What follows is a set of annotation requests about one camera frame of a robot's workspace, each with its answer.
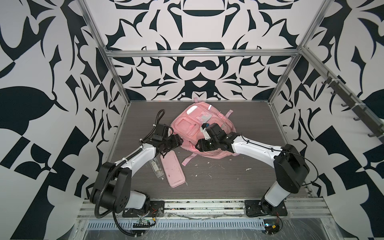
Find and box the clear plastic small case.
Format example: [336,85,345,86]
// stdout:
[149,158,165,179]

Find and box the electronics board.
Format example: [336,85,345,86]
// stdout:
[132,219,156,228]
[263,219,283,236]

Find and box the black corrugated cable left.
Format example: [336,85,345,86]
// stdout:
[112,209,145,238]

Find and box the white slotted cable duct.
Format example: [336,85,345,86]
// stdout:
[87,219,265,231]

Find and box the pink pencil case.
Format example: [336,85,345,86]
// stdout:
[161,151,186,188]

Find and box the right electronics board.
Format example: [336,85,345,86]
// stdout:
[263,219,283,236]

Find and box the black coat hook rail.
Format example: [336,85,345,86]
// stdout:
[322,71,384,144]

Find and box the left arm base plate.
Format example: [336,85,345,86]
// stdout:
[122,201,165,218]

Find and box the aluminium front rail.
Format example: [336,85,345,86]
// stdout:
[76,197,332,220]

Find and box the pink student backpack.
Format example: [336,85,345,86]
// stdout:
[171,98,237,166]

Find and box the left electronics board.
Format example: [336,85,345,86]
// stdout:
[132,219,156,228]

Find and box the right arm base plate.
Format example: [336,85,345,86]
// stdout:
[244,199,288,218]

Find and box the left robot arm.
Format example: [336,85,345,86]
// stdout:
[90,124,183,219]

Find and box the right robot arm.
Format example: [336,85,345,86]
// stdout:
[196,123,310,214]

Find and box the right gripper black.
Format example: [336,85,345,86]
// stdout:
[193,138,220,152]

